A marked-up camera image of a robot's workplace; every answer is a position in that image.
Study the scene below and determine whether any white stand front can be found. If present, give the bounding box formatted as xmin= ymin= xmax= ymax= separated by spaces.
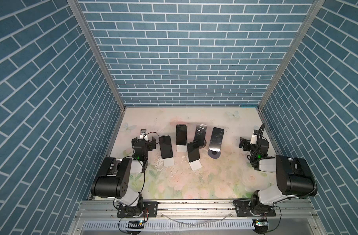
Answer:
xmin=189 ymin=160 xmax=202 ymax=171

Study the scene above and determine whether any white stand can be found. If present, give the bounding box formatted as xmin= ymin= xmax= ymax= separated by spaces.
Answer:
xmin=177 ymin=146 xmax=187 ymax=153
xmin=163 ymin=158 xmax=175 ymax=167
xmin=189 ymin=160 xmax=202 ymax=171

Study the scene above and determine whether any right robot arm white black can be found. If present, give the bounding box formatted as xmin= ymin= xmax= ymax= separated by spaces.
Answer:
xmin=239 ymin=135 xmax=318 ymax=216

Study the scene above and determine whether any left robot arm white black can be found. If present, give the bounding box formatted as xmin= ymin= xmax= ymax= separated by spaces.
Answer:
xmin=91 ymin=136 xmax=158 ymax=218

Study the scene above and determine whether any white stand left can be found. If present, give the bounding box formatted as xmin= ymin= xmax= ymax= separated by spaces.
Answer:
xmin=163 ymin=158 xmax=175 ymax=167

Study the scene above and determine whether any white stand back centre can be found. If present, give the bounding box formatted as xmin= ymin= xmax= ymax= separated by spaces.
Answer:
xmin=177 ymin=146 xmax=187 ymax=153

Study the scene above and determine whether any phone on dark round stand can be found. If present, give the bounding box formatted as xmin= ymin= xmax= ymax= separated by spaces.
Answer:
xmin=194 ymin=123 xmax=207 ymax=146

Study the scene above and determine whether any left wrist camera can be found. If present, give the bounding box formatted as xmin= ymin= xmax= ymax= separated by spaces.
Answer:
xmin=140 ymin=129 xmax=147 ymax=139

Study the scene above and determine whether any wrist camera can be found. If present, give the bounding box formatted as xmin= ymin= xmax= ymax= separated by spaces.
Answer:
xmin=250 ymin=129 xmax=260 ymax=145
xmin=140 ymin=129 xmax=147 ymax=139

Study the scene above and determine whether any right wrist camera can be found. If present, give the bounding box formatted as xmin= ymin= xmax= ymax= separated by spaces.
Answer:
xmin=250 ymin=129 xmax=260 ymax=145

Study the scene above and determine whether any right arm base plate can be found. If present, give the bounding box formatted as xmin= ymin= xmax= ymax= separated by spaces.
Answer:
xmin=233 ymin=199 xmax=276 ymax=217

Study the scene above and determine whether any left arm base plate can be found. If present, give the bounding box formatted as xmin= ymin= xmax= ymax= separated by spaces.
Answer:
xmin=117 ymin=201 xmax=158 ymax=218

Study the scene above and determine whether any white slotted cable duct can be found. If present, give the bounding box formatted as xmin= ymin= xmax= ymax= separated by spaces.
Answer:
xmin=83 ymin=219 xmax=255 ymax=232

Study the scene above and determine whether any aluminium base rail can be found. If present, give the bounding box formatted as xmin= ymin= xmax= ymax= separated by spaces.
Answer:
xmin=68 ymin=198 xmax=326 ymax=235

